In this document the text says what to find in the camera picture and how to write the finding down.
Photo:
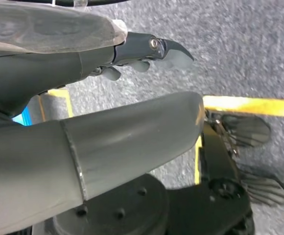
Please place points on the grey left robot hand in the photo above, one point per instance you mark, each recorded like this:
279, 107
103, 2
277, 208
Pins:
34, 168

